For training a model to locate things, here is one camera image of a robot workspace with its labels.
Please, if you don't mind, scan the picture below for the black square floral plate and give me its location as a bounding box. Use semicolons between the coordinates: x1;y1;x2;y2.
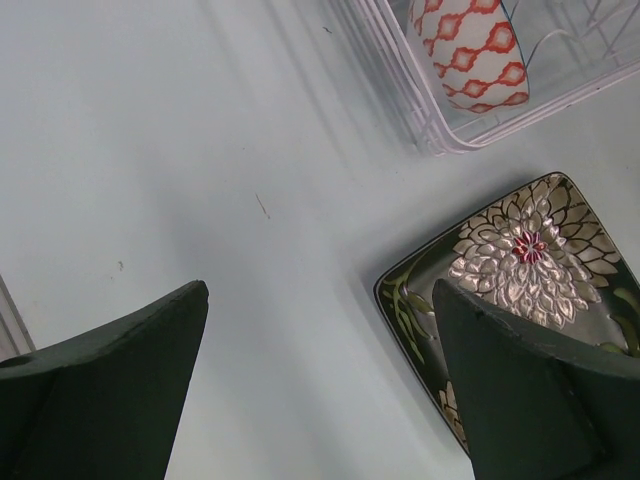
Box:
373;172;639;447

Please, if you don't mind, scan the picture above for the blue patterned bowl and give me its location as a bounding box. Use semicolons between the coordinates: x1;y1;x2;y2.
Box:
407;0;530;115

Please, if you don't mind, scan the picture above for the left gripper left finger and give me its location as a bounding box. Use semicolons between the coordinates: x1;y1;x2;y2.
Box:
1;280;208;479

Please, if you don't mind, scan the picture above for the clear wire dish rack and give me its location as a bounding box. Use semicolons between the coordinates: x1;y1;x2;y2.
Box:
330;1;639;155

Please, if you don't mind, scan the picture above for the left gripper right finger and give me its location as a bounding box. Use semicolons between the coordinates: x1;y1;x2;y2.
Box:
432;279;639;479

